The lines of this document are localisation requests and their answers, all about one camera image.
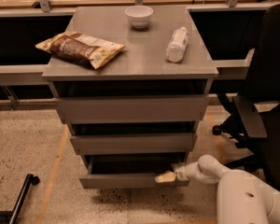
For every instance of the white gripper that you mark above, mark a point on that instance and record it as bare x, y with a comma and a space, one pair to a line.
180, 174

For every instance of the grey bottom drawer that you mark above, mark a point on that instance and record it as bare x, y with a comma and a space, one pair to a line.
128, 171

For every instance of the grey drawer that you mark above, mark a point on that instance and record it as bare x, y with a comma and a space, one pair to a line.
133, 143
136, 109
128, 171

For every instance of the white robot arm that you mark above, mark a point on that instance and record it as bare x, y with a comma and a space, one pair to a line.
242, 198

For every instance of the grey top drawer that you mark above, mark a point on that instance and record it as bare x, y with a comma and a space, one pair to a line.
136, 109

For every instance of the grey middle drawer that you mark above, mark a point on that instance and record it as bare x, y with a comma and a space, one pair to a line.
133, 143

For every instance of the grey drawer cabinet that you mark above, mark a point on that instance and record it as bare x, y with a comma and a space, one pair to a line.
141, 69

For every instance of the black office chair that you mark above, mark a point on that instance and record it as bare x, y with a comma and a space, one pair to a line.
254, 120

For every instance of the clear plastic bottle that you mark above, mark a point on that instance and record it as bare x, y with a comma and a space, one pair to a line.
177, 45

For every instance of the white ceramic bowl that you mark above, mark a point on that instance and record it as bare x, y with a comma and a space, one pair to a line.
139, 16

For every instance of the brown yellow snack bag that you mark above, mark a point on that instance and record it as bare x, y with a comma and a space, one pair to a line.
79, 48

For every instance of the black wheeled stand leg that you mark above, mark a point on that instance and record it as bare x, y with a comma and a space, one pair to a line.
10, 217

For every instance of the grey metal frame rail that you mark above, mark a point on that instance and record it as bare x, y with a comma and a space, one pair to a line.
19, 30

